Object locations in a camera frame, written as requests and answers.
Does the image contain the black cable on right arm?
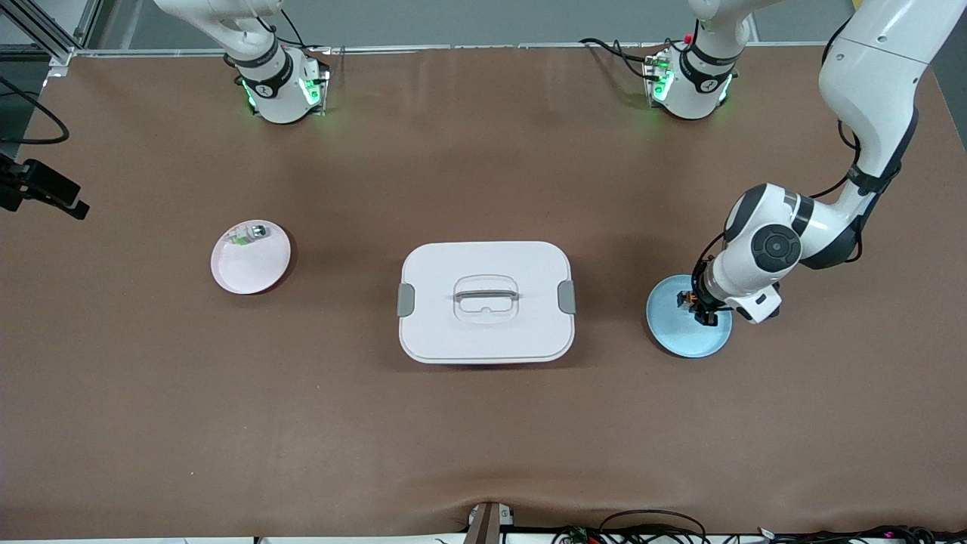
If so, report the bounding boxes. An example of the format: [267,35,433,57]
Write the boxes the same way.
[0,74,71,146]

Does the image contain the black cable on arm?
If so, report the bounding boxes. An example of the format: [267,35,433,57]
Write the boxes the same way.
[0,74,71,146]
[690,121,866,303]

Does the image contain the brown table mat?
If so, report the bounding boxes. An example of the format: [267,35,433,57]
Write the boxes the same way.
[0,42,967,541]

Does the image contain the metal bracket at table edge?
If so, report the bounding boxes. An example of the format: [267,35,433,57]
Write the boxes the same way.
[462,501,516,544]

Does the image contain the black cables at arm base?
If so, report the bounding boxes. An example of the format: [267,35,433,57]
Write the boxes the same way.
[579,36,681,84]

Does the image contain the white lidded storage box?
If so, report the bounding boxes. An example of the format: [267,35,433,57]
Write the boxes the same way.
[397,241,576,365]

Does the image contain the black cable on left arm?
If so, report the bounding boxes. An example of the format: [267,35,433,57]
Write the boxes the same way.
[690,121,866,303]

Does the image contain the black cable bundle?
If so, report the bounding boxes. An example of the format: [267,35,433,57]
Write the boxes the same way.
[550,509,711,544]
[755,524,967,544]

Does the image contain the green switch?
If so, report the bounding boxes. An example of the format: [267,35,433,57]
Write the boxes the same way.
[229,223,270,249]

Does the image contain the light blue round plate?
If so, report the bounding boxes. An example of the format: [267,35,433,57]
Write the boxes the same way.
[645,274,734,359]

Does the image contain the aluminium frame profile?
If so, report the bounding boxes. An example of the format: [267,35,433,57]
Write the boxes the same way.
[0,0,103,69]

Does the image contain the pink round plate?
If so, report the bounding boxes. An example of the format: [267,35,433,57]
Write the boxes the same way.
[211,220,292,295]

